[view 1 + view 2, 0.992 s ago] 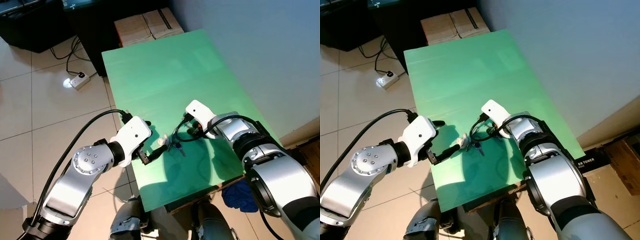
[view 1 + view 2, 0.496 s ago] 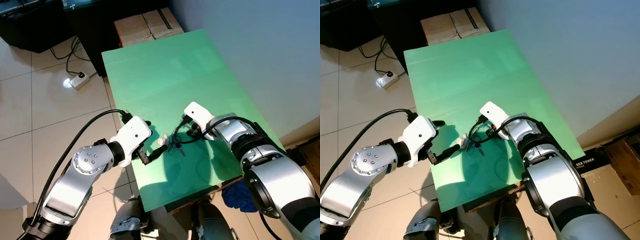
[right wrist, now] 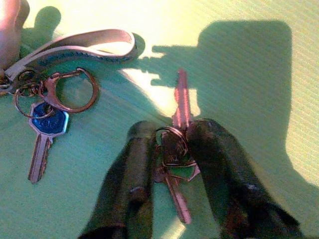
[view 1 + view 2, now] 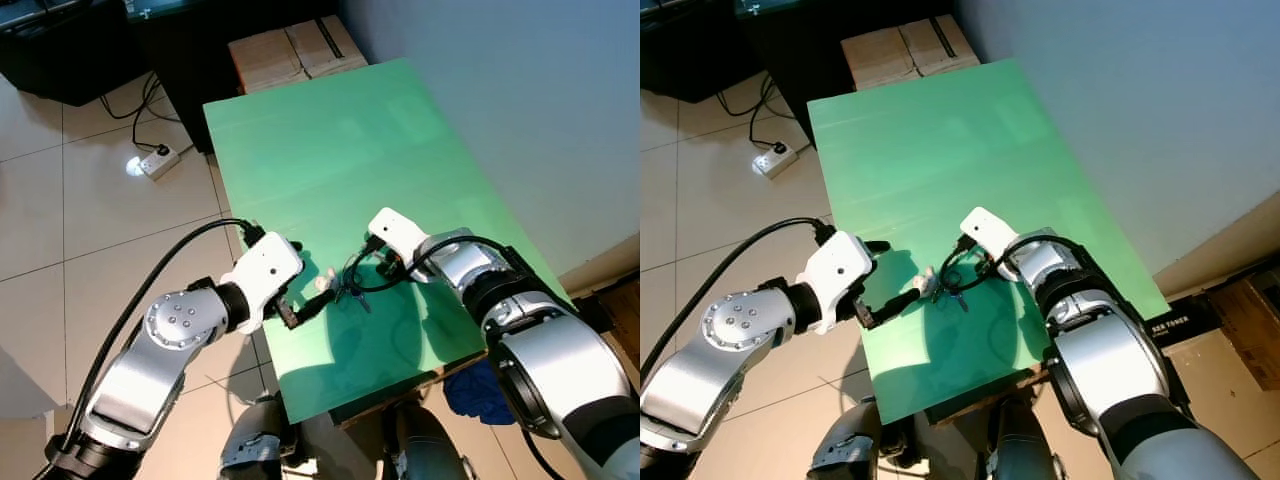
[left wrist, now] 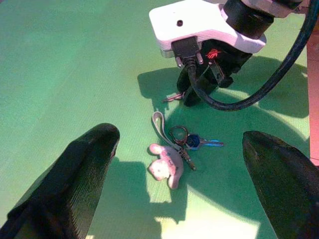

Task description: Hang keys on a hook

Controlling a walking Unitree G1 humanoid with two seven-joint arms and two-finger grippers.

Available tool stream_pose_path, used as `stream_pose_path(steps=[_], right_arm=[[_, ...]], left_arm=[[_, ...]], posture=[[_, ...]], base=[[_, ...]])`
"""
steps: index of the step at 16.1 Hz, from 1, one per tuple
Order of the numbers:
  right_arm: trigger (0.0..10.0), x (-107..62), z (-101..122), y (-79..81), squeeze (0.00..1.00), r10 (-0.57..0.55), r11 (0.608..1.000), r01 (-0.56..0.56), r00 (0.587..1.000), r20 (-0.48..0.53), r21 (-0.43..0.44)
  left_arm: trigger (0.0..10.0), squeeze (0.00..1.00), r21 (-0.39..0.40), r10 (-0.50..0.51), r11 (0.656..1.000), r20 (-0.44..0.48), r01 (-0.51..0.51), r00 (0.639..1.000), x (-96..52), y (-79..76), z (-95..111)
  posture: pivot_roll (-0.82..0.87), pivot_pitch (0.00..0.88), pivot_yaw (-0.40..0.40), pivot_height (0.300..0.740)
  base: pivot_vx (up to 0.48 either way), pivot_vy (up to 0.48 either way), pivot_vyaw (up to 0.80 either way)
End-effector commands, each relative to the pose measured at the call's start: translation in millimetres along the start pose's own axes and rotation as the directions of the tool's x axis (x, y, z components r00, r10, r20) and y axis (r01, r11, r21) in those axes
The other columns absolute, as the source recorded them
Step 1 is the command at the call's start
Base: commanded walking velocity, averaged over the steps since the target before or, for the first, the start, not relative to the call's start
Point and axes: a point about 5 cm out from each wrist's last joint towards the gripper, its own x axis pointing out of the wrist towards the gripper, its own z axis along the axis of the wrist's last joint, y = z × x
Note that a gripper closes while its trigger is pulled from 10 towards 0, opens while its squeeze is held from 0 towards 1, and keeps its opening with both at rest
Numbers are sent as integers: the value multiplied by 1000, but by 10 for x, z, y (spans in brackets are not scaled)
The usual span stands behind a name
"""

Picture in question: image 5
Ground metal key bunch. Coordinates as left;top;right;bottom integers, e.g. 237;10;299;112
161;91;186;103

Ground keys with pink plush charm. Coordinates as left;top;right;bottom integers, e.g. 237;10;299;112
148;111;224;190

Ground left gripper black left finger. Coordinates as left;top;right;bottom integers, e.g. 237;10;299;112
0;122;121;239

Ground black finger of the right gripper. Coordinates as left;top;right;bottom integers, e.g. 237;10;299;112
176;66;194;93
183;72;220;108

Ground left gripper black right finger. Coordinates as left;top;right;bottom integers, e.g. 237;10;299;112
242;130;319;239

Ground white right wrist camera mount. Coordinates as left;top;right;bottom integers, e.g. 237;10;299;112
149;0;267;58

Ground green ribbed mat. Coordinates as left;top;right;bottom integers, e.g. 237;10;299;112
0;0;311;239

